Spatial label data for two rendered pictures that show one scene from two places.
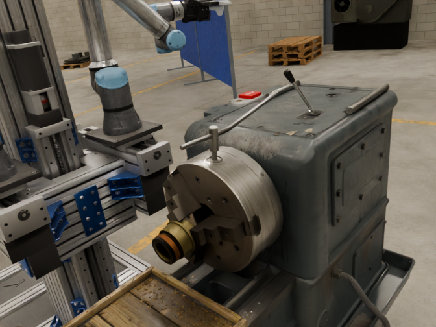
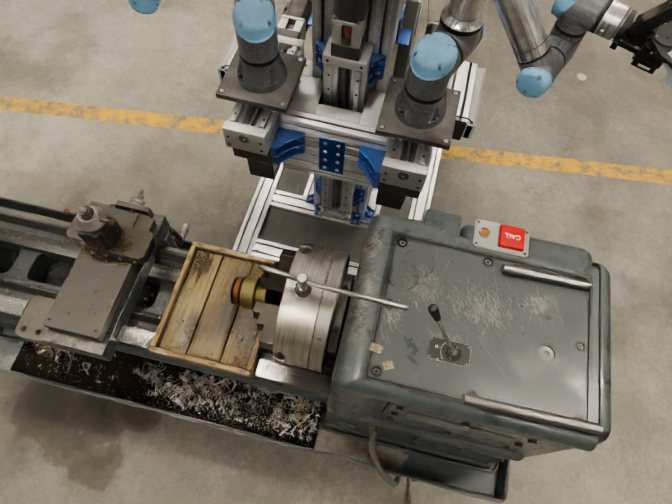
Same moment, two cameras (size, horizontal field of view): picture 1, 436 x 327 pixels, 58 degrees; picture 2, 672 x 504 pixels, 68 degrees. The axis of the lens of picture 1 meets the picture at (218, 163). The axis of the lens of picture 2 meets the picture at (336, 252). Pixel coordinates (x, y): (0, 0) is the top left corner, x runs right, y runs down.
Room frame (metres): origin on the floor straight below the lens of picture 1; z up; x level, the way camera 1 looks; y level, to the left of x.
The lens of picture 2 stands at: (0.70, -0.38, 2.32)
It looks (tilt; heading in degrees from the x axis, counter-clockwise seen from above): 64 degrees down; 54
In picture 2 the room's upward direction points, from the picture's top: 4 degrees clockwise
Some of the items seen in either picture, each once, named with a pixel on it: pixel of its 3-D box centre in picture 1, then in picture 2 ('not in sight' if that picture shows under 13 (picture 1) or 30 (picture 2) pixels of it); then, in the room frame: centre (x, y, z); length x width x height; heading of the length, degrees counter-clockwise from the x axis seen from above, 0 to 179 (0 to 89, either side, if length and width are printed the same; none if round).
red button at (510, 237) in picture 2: (250, 95); (511, 238); (1.39, -0.15, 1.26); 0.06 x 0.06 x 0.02; 45
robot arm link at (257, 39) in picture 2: not in sight; (256, 27); (1.16, 0.72, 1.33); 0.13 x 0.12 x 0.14; 65
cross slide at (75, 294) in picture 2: not in sight; (105, 266); (0.48, 0.47, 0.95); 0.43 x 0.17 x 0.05; 45
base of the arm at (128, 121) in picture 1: (120, 117); (422, 97); (1.50, 0.35, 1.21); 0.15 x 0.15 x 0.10
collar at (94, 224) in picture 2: not in sight; (89, 216); (0.53, 0.51, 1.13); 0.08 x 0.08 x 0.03
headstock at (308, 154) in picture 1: (294, 161); (460, 337); (1.21, -0.26, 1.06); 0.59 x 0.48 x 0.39; 135
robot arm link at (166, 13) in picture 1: (158, 14); (580, 7); (1.72, 0.16, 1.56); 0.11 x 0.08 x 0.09; 113
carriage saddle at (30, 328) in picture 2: not in sight; (95, 274); (0.44, 0.50, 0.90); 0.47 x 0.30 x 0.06; 45
